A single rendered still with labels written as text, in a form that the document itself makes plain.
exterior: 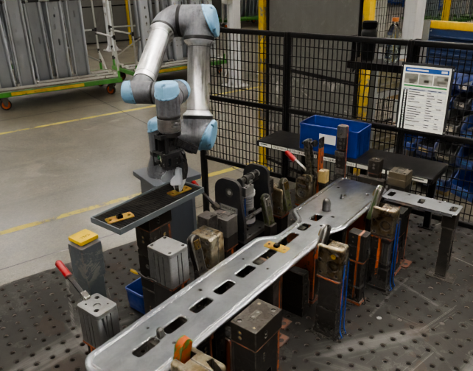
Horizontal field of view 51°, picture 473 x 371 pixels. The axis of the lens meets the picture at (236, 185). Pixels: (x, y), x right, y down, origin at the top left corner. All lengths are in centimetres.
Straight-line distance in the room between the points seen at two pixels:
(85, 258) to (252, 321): 50
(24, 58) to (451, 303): 718
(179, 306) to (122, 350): 20
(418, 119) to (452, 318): 90
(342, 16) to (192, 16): 209
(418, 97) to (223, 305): 139
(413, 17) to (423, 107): 362
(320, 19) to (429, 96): 183
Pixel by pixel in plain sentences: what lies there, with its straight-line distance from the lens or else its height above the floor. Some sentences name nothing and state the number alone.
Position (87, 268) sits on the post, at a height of 108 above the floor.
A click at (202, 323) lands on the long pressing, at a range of 133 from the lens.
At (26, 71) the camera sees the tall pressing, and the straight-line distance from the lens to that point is 823.
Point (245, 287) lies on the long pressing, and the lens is 145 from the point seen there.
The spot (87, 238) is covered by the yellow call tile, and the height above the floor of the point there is 116.
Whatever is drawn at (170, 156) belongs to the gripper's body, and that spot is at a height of 131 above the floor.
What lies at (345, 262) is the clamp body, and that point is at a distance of 160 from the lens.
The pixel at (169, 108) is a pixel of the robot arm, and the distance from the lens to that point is 153.
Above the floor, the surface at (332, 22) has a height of 147.
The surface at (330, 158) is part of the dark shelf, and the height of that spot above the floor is 102.
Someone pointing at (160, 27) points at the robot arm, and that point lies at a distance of 189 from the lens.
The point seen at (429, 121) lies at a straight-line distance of 237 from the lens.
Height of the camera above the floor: 184
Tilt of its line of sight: 24 degrees down
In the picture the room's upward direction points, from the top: 1 degrees counter-clockwise
